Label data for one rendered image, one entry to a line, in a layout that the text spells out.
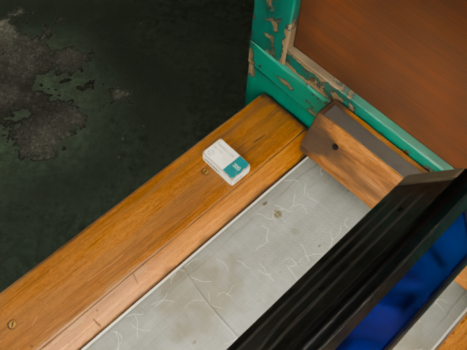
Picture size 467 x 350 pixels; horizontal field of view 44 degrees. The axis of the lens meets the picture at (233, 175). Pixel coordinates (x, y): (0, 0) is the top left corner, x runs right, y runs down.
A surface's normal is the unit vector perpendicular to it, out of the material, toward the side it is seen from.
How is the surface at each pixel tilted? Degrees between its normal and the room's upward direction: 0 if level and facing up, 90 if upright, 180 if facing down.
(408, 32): 90
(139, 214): 0
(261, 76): 88
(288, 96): 88
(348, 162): 67
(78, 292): 0
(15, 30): 0
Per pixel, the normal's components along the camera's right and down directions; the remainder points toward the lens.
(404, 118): -0.72, 0.59
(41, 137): 0.04, -0.50
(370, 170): -0.65, 0.35
